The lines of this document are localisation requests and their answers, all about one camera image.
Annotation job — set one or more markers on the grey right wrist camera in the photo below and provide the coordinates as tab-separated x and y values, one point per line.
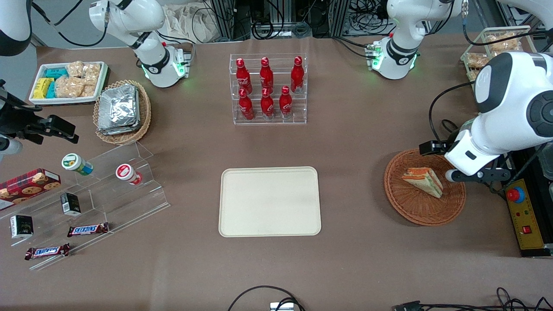
9	147

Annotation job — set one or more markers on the Snickers chocolate bar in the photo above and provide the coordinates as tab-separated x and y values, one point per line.
87	230
46	251

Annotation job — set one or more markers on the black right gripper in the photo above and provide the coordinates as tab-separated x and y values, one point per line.
16	122

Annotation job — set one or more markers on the beige cloth bag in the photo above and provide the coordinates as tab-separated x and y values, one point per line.
190	21

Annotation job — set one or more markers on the clear acrylic bottle rack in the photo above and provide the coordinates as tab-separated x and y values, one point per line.
270	121

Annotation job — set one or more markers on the teal snack pack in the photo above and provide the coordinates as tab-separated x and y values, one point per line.
51	90
57	72

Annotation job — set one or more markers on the red lid yogurt cup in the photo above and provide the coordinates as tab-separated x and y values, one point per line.
127	173

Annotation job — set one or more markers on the beige plastic tray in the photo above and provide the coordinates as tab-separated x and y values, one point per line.
270	202

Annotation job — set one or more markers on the white rectangular snack tray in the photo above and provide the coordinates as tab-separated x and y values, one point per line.
36	100

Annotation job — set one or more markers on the small grey device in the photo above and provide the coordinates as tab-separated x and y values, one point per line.
281	306

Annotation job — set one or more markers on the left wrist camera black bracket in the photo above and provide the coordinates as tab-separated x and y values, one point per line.
479	175

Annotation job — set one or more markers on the black appliance housing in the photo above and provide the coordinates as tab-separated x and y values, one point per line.
546	207

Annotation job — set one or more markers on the red tartan cookie box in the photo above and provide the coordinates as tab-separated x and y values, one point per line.
26	186

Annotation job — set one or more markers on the triangular sandwich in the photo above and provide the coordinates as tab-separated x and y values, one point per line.
425	181

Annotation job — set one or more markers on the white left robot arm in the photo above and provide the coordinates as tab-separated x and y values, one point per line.
510	99

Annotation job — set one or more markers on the red cola bottle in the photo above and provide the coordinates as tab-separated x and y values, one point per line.
297	75
266	74
285	103
243	75
246	107
267	106

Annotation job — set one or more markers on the green lid yogurt cup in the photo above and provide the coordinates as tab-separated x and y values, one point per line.
75	163

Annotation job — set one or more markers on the yellow emergency stop box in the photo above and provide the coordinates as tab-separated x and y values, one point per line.
525	220

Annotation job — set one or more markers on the oval wicker basket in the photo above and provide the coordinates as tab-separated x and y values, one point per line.
144	114

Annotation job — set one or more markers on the clear acrylic stepped stand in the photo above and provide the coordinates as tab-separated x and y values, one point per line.
125	203

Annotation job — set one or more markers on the round brown wicker basket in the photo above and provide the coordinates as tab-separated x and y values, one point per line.
414	207

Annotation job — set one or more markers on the silver foil pouch stack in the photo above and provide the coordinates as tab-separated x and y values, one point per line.
117	108

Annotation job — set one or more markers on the small black carton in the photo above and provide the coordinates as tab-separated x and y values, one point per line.
21	226
70	204

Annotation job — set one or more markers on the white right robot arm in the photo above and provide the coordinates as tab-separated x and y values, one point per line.
149	65

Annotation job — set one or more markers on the yellow snack pack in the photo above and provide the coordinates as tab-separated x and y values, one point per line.
42	87

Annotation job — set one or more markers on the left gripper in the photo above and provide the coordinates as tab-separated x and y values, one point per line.
433	147

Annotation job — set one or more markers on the clear rice cracker bag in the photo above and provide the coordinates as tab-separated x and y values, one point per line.
69	87
89	90
75	69
91	73

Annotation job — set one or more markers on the clear pastry bag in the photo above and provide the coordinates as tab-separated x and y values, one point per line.
503	42
477	60
472	74

